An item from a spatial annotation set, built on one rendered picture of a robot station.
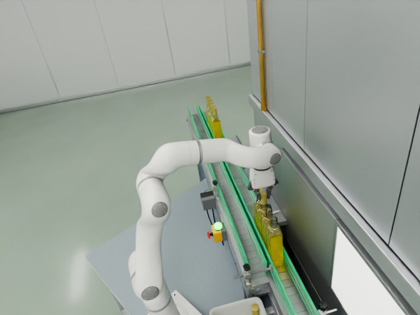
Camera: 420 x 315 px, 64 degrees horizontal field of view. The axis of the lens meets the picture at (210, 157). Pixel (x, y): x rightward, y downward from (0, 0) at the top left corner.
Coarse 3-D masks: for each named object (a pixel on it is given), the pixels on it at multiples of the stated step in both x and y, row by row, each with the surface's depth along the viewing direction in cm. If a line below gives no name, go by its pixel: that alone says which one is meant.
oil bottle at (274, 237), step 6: (270, 228) 138; (270, 234) 137; (276, 234) 137; (270, 240) 138; (276, 240) 138; (270, 246) 140; (276, 246) 140; (282, 246) 141; (270, 252) 143; (276, 252) 142; (282, 252) 143; (276, 258) 144; (282, 258) 145; (276, 264) 146
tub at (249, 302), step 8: (224, 304) 139; (232, 304) 139; (240, 304) 140; (248, 304) 140; (216, 312) 139; (224, 312) 140; (232, 312) 141; (240, 312) 142; (248, 312) 142; (264, 312) 134
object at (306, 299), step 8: (224, 136) 234; (240, 168) 200; (248, 184) 187; (288, 256) 140; (288, 264) 140; (296, 272) 133; (296, 280) 133; (296, 288) 136; (304, 288) 127; (304, 296) 127; (304, 304) 130; (312, 304) 121; (312, 312) 123
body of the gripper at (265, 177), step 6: (252, 168) 134; (270, 168) 134; (252, 174) 134; (258, 174) 134; (264, 174) 134; (270, 174) 135; (252, 180) 136; (258, 180) 136; (264, 180) 136; (270, 180) 137; (252, 186) 137; (258, 186) 138; (264, 186) 138
